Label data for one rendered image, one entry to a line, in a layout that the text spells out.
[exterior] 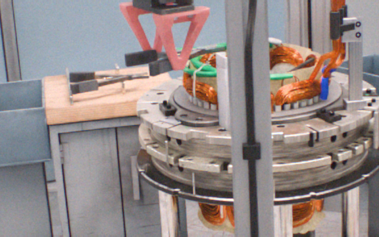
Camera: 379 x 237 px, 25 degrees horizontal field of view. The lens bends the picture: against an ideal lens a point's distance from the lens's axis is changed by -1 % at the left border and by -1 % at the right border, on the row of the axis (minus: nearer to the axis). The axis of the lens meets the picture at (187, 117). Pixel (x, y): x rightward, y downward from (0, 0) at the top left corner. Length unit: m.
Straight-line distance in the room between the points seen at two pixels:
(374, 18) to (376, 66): 1.97
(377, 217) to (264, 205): 0.81
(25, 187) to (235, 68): 0.78
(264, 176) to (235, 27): 0.11
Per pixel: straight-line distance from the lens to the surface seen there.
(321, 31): 1.58
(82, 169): 1.31
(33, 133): 1.29
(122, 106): 1.27
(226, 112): 1.02
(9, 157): 1.30
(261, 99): 0.62
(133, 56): 1.06
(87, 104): 1.27
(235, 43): 0.61
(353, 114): 1.07
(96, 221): 1.34
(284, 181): 1.04
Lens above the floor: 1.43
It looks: 18 degrees down
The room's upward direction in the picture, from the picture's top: 3 degrees counter-clockwise
